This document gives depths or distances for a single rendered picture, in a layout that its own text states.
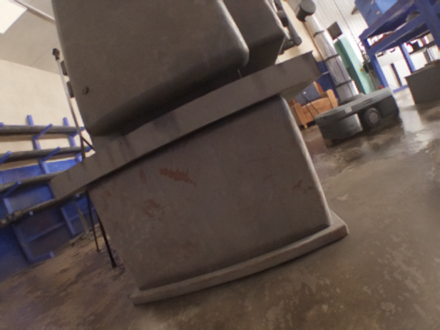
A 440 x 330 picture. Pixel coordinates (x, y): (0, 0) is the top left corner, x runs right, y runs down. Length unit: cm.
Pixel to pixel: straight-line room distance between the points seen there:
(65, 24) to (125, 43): 24
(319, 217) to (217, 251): 28
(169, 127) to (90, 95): 23
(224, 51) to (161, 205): 41
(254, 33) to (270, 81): 17
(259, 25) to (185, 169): 43
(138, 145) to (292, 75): 41
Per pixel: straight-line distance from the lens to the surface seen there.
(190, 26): 61
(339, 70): 229
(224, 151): 61
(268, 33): 71
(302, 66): 61
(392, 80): 584
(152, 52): 62
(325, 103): 548
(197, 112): 59
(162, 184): 65
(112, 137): 75
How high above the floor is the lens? 34
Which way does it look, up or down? 4 degrees down
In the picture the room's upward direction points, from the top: 24 degrees counter-clockwise
